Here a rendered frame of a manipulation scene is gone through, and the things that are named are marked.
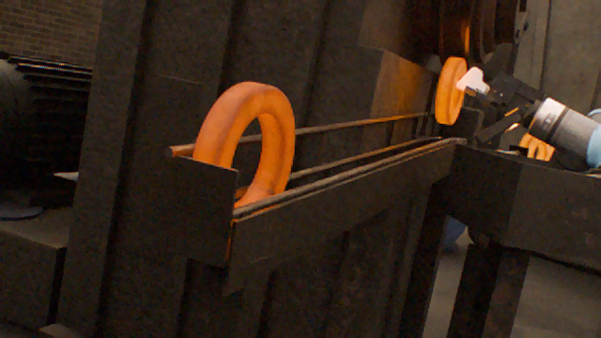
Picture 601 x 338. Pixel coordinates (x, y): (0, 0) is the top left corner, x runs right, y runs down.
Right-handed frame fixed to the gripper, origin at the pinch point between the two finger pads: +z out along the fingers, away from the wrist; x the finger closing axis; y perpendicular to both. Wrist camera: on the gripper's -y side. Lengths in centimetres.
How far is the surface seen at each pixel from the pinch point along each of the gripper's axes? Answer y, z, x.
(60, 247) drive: -81, 64, 24
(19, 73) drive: -55, 113, 7
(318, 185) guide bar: -19, -7, 75
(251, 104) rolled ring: -11, -2, 94
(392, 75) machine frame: -4.2, 8.1, 19.6
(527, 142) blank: -6, -16, -58
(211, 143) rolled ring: -16, -2, 98
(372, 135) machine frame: -16.7, 4.4, 24.4
